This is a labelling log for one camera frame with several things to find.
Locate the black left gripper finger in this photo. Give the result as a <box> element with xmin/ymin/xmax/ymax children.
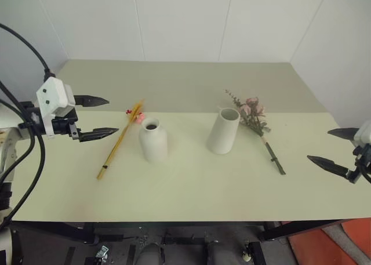
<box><xmin>74</xmin><ymin>94</ymin><xmax>111</xmax><ymax>108</ymax></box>
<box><xmin>78</xmin><ymin>127</ymin><xmax>121</xmax><ymax>143</ymax></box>

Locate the white cylindrical vase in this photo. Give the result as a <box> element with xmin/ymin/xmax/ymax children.
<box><xmin>206</xmin><ymin>106</ymin><xmax>241</xmax><ymax>155</ymax></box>

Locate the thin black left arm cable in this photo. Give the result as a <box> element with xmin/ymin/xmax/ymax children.
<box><xmin>0</xmin><ymin>79</ymin><xmax>46</xmax><ymax>228</ymax></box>

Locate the orange floor mat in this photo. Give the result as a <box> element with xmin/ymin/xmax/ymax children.
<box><xmin>286</xmin><ymin>218</ymin><xmax>371</xmax><ymax>265</ymax></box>

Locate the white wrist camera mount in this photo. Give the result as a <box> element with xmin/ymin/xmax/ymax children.
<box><xmin>35</xmin><ymin>77</ymin><xmax>77</xmax><ymax>136</ymax></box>
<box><xmin>353</xmin><ymin>122</ymin><xmax>371</xmax><ymax>146</ymax></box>

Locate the white bottle-shaped vase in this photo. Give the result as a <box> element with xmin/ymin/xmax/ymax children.
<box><xmin>139</xmin><ymin>117</ymin><xmax>169</xmax><ymax>163</ymax></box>

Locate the yellow dried flower bundle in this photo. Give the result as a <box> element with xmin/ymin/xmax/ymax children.
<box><xmin>96</xmin><ymin>99</ymin><xmax>147</xmax><ymax>181</ymax></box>

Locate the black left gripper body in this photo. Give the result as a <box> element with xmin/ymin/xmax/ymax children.
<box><xmin>51</xmin><ymin>104</ymin><xmax>81</xmax><ymax>141</ymax></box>

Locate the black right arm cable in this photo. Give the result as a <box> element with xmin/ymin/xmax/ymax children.
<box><xmin>354</xmin><ymin>157</ymin><xmax>371</xmax><ymax>185</ymax></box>

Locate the black metal table frame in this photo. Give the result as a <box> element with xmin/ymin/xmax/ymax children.
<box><xmin>10</xmin><ymin>218</ymin><xmax>360</xmax><ymax>245</ymax></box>

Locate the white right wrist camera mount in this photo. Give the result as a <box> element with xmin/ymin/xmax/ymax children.
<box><xmin>353</xmin><ymin>122</ymin><xmax>371</xmax><ymax>146</ymax></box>

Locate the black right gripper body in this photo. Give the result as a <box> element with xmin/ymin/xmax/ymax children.
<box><xmin>346</xmin><ymin>144</ymin><xmax>371</xmax><ymax>184</ymax></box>

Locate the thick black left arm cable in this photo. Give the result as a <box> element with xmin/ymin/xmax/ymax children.
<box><xmin>0</xmin><ymin>23</ymin><xmax>56</xmax><ymax>79</ymax></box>

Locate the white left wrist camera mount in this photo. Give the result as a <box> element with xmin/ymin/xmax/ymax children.
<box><xmin>35</xmin><ymin>77</ymin><xmax>77</xmax><ymax>136</ymax></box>

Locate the pink rose bouquet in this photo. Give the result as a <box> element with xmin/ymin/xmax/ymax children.
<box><xmin>224</xmin><ymin>88</ymin><xmax>287</xmax><ymax>176</ymax></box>

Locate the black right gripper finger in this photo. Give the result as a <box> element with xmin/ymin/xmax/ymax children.
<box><xmin>307</xmin><ymin>155</ymin><xmax>350</xmax><ymax>180</ymax></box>
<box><xmin>327</xmin><ymin>127</ymin><xmax>361</xmax><ymax>141</ymax></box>

